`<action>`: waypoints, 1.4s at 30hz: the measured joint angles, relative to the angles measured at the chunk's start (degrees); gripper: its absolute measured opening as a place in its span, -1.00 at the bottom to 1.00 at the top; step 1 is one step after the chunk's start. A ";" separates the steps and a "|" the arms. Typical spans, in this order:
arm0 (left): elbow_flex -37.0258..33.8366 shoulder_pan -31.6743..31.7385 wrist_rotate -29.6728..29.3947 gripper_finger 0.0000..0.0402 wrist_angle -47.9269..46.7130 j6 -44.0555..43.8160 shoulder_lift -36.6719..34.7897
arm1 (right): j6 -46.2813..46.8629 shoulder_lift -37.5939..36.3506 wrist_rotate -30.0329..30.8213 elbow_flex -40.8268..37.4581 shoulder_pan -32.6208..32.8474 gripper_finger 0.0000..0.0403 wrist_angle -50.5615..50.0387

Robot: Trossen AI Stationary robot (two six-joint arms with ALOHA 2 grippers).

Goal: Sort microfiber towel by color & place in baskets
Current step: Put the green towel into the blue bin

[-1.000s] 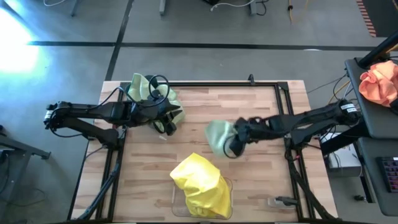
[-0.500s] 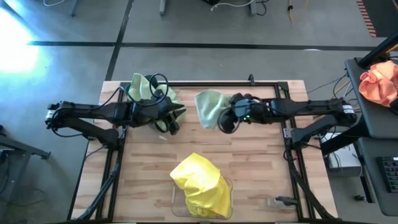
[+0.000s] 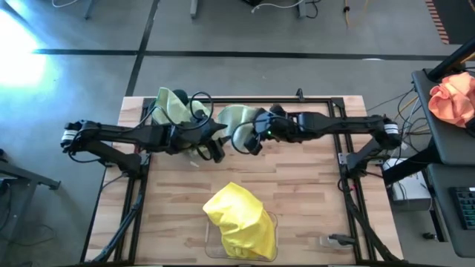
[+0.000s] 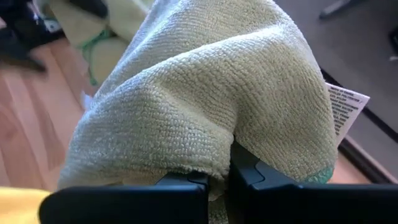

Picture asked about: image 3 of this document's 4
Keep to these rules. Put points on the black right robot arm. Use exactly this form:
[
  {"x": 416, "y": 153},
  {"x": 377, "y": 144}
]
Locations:
[{"x": 341, "y": 124}]

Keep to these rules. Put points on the black mat striped edge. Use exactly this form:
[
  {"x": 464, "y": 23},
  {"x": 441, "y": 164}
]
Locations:
[{"x": 460, "y": 18}]

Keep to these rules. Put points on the black frame clip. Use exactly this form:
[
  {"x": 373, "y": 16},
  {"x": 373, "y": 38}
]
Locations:
[{"x": 300, "y": 94}]

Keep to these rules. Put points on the green microfiber towel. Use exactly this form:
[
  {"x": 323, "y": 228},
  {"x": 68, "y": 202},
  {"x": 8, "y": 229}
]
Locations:
[
  {"x": 237, "y": 116},
  {"x": 170, "y": 107}
]

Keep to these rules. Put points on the black frame corner bracket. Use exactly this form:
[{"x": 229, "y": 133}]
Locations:
[{"x": 338, "y": 102}]

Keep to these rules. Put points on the gray desk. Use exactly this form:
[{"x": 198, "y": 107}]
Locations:
[{"x": 441, "y": 207}]

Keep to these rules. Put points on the small black floor object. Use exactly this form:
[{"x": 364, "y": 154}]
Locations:
[{"x": 429, "y": 236}]

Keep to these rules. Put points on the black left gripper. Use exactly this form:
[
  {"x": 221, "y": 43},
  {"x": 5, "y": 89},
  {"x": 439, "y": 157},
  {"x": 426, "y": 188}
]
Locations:
[{"x": 189, "y": 137}]

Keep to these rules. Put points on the white box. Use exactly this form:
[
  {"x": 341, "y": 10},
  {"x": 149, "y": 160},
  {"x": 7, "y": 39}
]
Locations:
[{"x": 408, "y": 189}]

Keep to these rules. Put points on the small white label piece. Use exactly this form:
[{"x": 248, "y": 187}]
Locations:
[{"x": 194, "y": 164}]

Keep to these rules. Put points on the gray metal stand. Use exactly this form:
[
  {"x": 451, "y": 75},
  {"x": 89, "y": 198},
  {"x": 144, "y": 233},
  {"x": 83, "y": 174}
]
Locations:
[{"x": 29, "y": 178}]

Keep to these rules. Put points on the black upright pole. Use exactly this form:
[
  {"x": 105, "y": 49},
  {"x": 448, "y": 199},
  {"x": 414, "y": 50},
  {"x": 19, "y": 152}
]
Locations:
[{"x": 451, "y": 61}]

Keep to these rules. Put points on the yellow microfiber towel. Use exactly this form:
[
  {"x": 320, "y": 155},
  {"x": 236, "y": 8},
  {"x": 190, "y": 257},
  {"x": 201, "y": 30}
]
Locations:
[
  {"x": 252, "y": 244},
  {"x": 237, "y": 211}
]

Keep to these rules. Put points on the black keyboard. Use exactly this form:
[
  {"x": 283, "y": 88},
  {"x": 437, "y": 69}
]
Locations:
[{"x": 465, "y": 207}]

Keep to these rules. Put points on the black aluminium table frame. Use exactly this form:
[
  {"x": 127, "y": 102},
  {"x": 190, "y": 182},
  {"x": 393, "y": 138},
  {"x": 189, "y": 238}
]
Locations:
[{"x": 315, "y": 100}]

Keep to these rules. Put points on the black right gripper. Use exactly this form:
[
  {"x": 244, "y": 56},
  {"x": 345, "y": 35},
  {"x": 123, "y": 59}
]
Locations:
[{"x": 278, "y": 126}]

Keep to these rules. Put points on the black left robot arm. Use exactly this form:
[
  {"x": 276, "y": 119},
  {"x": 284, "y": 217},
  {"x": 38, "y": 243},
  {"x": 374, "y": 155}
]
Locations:
[{"x": 122, "y": 133}]

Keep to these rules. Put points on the gray table leg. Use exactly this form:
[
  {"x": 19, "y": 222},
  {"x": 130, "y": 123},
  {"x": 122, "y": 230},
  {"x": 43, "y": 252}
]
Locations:
[
  {"x": 90, "y": 9},
  {"x": 301, "y": 9},
  {"x": 193, "y": 9}
]

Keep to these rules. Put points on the orange cloth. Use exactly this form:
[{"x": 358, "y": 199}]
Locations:
[{"x": 451, "y": 100}]

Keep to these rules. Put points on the clear plastic basket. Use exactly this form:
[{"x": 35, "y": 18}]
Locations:
[{"x": 212, "y": 248}]

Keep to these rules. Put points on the gray side table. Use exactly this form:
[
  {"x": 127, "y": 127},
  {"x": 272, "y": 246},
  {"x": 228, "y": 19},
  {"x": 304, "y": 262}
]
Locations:
[{"x": 430, "y": 130}]

